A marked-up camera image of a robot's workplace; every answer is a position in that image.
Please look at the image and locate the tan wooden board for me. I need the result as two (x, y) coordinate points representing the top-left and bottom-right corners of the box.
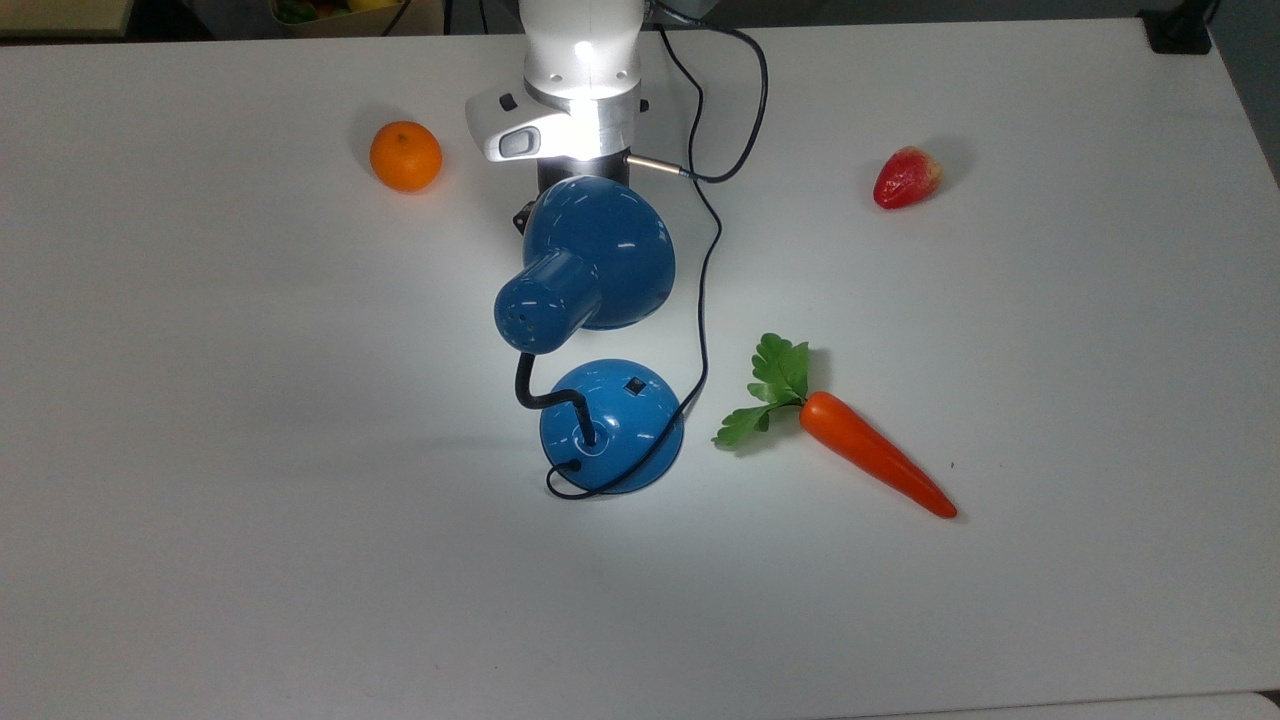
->
(0, 0), (137, 40)

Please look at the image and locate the red toy strawberry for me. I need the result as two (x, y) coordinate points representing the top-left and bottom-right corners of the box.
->
(872, 145), (945, 211)

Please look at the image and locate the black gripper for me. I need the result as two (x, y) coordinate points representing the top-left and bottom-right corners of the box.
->
(512, 151), (633, 237)

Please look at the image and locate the black gripper cable metal plug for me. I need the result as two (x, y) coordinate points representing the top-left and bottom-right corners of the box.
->
(624, 0), (772, 187)

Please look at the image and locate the orange toy mandarin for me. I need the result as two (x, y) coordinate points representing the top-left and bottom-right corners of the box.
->
(368, 120), (445, 194)

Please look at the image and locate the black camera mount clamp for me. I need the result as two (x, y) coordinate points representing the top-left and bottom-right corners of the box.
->
(1139, 0), (1218, 57)

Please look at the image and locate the black lamp power cord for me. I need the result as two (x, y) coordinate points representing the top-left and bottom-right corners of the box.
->
(544, 24), (724, 502)

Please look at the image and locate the toy carrot with green leaves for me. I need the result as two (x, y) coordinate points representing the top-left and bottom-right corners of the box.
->
(712, 332), (959, 520)

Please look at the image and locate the blue gooseneck desk lamp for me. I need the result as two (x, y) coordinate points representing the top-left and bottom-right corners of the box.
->
(494, 175), (687, 498)

